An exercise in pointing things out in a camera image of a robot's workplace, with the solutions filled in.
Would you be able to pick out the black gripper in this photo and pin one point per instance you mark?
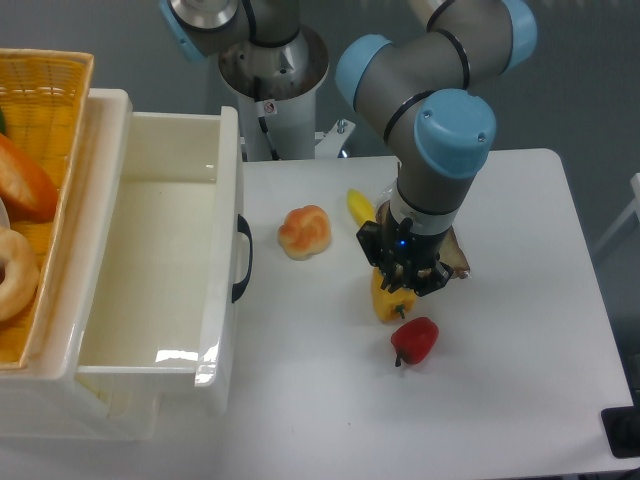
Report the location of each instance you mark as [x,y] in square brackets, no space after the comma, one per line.
[405,259]

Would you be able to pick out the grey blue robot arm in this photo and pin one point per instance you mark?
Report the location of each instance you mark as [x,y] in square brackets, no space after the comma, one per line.
[415,97]

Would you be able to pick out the white upper drawer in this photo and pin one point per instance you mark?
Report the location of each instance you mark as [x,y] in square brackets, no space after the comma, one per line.
[162,309]

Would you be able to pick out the yellow bell pepper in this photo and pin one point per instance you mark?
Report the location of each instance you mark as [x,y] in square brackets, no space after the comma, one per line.
[390,306]

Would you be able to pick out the red bell pepper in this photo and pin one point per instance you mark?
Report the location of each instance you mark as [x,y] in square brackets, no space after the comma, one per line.
[414,340]

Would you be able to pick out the yellow banana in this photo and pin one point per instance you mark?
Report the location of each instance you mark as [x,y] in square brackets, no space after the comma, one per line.
[359,207]

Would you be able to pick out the orange swirl bread roll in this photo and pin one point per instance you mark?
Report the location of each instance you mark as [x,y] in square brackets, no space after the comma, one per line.
[305,232]

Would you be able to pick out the black device at edge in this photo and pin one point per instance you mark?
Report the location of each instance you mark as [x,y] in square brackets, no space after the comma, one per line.
[621,426]

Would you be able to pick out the beige bagel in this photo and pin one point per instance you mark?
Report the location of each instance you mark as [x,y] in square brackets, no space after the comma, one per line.
[21,273]

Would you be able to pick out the orange croissant bread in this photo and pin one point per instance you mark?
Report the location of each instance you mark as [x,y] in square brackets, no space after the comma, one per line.
[25,185]

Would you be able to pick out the yellow woven basket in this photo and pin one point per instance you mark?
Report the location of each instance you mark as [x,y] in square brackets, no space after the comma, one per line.
[43,94]

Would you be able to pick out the green vegetable in basket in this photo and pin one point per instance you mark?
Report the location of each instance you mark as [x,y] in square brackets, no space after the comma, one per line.
[3,129]

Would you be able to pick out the black drawer handle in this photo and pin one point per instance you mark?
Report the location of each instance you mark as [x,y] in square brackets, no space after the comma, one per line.
[245,260]

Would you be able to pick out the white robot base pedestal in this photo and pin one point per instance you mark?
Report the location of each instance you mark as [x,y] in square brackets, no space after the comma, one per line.
[276,90]

